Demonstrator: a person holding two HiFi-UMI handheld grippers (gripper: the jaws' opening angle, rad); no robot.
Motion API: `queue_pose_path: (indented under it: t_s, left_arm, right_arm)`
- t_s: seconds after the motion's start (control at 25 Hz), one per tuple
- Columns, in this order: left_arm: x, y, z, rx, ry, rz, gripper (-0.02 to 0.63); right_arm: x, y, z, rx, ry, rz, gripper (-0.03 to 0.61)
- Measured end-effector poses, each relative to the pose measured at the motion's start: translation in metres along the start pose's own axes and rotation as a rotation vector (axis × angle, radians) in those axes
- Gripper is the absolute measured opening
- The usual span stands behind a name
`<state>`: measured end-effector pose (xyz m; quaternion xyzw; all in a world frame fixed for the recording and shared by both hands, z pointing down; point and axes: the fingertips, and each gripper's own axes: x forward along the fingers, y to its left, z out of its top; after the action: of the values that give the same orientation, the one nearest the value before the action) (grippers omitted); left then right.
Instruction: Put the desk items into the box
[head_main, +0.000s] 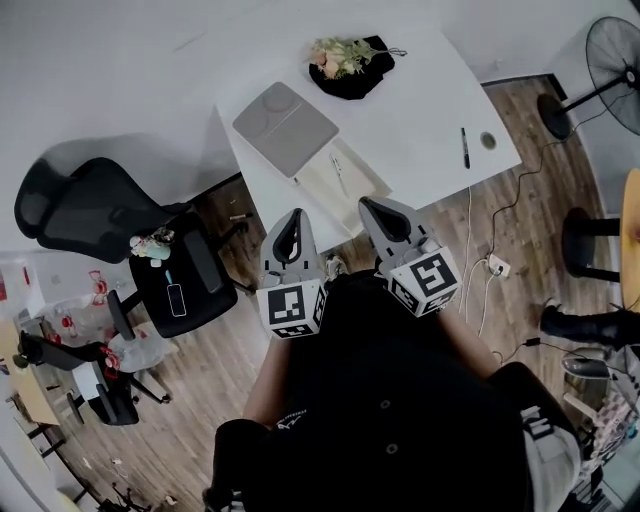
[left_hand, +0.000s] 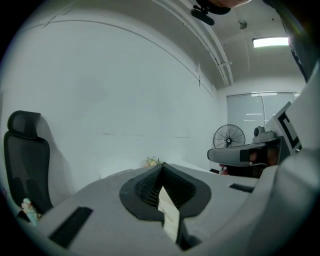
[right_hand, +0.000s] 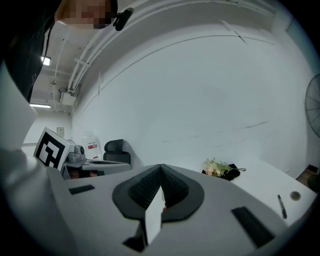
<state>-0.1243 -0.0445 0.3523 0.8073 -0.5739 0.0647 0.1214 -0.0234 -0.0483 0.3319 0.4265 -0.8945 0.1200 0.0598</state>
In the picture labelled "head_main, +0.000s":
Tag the black standing fan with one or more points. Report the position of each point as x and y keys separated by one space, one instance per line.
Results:
x=612 y=65

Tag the smartphone with light case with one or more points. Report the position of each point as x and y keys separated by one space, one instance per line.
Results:
x=176 y=300

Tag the person's right forearm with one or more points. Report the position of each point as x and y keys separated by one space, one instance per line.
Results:
x=465 y=345

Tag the grey round desk grommet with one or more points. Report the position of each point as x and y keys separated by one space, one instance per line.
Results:
x=487 y=140

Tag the person's black clothing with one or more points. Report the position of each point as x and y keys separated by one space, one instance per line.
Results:
x=375 y=400

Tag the pink checkered bag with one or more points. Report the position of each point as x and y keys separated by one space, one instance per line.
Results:
x=617 y=425

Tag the white power strip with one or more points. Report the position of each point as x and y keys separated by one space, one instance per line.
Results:
x=499 y=265

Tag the clear plastic bag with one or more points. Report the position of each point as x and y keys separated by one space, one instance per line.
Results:
x=137 y=352

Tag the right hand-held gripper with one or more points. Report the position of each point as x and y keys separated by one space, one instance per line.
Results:
x=430 y=280

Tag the artificial flower bunch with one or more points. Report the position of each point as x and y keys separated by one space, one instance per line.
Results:
x=340 y=55

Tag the black marker pen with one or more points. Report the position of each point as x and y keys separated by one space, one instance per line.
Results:
x=465 y=147

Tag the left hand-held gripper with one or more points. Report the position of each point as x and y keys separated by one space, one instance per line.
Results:
x=287 y=307

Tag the grey striped garment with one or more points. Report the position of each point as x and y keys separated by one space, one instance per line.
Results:
x=550 y=450

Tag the plush toy bundle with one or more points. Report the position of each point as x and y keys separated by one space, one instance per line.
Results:
x=150 y=245

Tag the white pen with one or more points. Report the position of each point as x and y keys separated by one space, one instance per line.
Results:
x=338 y=172

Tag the person's left shoe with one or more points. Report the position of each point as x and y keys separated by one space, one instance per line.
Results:
x=336 y=266

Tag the grey square tray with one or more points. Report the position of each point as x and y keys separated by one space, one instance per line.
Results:
x=285 y=127

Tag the black stool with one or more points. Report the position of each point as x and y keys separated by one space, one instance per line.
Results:
x=580 y=240

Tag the pile of red-print packaging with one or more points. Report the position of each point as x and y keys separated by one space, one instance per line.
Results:
x=55 y=310

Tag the round orange table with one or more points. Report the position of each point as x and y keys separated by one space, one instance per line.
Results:
x=631 y=240

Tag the large black office chair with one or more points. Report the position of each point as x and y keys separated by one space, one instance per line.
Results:
x=85 y=205

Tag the person's left forearm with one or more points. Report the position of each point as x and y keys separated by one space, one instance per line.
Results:
x=267 y=385

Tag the light wooden desk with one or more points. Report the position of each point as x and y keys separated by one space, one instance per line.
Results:
x=30 y=390

